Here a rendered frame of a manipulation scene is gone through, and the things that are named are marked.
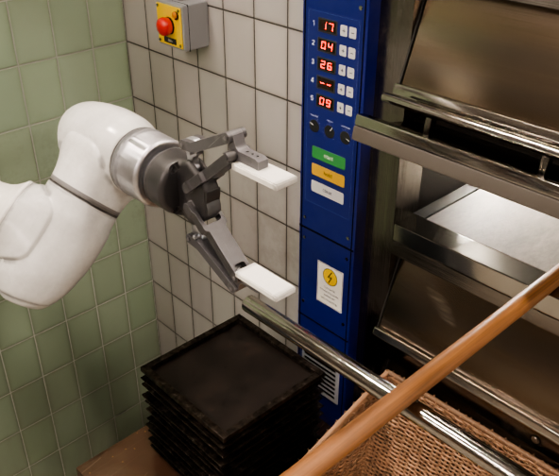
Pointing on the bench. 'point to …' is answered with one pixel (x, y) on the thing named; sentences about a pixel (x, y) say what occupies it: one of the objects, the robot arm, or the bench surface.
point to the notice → (330, 286)
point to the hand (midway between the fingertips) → (279, 238)
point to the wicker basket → (352, 465)
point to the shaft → (438, 368)
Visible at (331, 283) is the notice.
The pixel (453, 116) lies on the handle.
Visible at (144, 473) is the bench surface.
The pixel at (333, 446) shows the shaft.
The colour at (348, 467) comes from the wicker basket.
